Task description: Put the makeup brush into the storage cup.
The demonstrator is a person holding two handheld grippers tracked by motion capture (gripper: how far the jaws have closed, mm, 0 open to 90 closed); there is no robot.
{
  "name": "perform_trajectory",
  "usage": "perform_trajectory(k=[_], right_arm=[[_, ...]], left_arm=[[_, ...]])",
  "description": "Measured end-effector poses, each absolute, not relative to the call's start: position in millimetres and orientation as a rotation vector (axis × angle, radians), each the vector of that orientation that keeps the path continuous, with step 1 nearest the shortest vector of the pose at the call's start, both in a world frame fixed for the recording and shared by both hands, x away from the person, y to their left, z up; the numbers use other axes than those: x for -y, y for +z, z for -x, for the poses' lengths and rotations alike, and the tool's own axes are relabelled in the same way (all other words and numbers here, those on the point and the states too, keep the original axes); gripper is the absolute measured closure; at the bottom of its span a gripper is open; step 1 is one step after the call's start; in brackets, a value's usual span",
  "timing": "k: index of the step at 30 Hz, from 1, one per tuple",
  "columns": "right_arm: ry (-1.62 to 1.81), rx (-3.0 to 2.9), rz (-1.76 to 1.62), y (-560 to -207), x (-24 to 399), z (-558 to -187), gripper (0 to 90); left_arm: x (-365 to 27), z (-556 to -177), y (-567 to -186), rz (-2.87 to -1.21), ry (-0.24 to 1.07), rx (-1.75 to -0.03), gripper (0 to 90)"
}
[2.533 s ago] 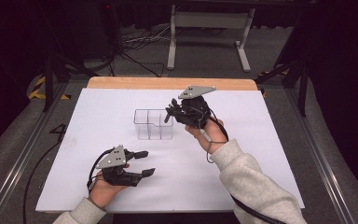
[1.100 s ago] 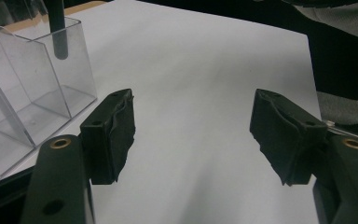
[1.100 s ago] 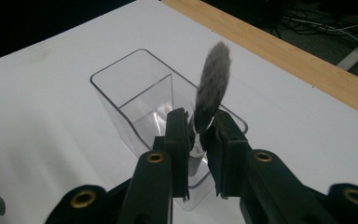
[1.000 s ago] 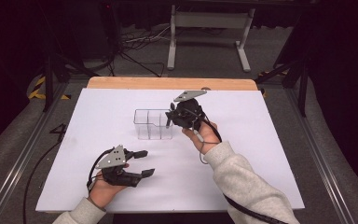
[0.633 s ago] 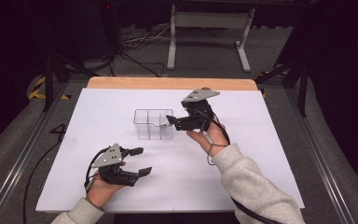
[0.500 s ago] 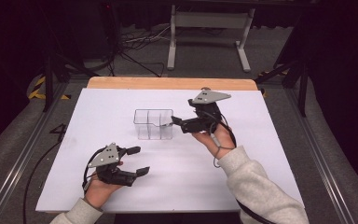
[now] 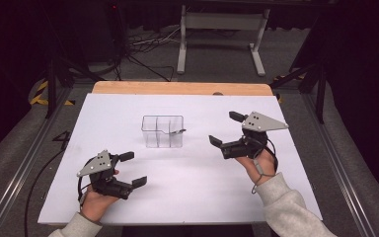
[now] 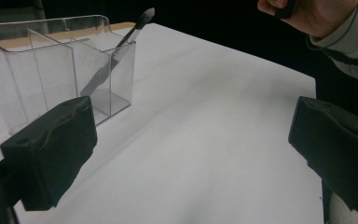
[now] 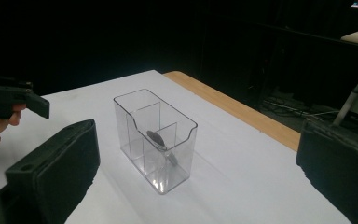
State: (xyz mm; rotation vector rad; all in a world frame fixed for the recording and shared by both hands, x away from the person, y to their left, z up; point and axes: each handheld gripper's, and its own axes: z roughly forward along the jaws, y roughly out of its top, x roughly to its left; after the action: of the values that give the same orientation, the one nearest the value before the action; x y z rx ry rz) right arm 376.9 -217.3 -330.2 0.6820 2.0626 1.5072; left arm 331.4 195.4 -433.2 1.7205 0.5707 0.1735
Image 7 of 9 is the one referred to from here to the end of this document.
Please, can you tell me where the yellow black hazard tape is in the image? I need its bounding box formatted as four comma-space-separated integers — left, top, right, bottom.
29, 80, 77, 107

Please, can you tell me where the aluminium floor rail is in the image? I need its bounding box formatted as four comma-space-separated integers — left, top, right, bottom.
300, 93, 378, 237
0, 87, 74, 237

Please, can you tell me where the white table cover board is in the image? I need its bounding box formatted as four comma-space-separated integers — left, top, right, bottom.
38, 93, 324, 226

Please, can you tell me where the person's left hand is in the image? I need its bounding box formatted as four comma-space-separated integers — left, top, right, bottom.
80, 189, 120, 223

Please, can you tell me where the white metal desk frame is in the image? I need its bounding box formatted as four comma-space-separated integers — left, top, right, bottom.
176, 4, 271, 77

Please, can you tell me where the bundle of floor cables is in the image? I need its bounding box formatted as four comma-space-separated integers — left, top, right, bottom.
124, 25, 183, 83

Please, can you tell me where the clear plastic organizer box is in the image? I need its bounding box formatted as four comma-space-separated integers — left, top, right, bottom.
140, 115, 185, 149

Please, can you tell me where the right hand-held gripper cable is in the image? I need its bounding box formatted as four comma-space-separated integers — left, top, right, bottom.
265, 137, 279, 173

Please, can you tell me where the dark equipment with red light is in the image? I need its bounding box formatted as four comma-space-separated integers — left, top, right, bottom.
107, 0, 128, 62

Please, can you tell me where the long black floor cable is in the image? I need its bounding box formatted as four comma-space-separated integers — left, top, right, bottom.
24, 148, 66, 237

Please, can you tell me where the grey wrist strap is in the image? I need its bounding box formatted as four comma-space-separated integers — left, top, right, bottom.
251, 158, 276, 196

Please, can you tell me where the black metal stand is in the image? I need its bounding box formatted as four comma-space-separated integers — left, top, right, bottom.
43, 55, 107, 119
269, 61, 327, 124

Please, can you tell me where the person's right hand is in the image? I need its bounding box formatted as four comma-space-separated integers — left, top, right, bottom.
235, 147, 277, 188

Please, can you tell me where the hand-held gripper cable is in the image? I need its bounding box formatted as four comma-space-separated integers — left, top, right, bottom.
76, 176, 92, 207
265, 137, 279, 173

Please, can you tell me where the left hand-held gripper cable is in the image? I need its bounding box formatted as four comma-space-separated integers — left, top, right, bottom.
76, 176, 92, 207

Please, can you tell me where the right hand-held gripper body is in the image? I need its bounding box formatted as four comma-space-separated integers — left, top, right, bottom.
220, 111, 290, 161

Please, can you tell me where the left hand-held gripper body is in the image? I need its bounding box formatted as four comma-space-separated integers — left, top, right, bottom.
76, 149, 134, 200

